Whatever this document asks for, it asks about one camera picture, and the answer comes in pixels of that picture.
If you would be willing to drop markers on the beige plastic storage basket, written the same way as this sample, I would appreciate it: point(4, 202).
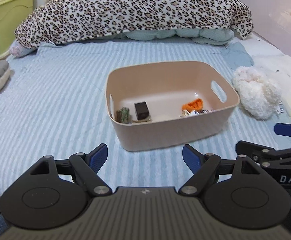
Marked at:
point(166, 87)

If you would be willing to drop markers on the cartoon printed small box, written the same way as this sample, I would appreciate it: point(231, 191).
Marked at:
point(203, 111)

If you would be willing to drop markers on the white blue carton box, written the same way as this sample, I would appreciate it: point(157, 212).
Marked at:
point(186, 113)

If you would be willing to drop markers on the dark small cube box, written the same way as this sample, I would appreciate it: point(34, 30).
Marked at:
point(141, 110)

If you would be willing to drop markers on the teal quilted comforter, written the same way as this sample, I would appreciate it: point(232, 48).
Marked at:
point(216, 37)

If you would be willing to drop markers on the orange fabric pouch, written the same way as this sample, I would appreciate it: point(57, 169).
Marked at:
point(195, 105)

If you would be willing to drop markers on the green wooden headboard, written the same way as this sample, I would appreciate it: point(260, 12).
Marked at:
point(12, 13)

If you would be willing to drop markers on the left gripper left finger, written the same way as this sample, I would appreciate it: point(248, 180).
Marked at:
point(85, 168)

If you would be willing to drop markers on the white fluffy plush toy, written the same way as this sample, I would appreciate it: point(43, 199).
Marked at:
point(259, 94)

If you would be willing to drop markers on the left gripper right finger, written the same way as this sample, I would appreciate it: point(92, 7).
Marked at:
point(204, 168)

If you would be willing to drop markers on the green patterned pouch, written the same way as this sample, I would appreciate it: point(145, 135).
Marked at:
point(123, 115)

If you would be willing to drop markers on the pink pillow corner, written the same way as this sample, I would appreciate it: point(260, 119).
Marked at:
point(18, 50)

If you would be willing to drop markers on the leopard print blanket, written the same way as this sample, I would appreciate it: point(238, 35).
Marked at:
point(66, 21)

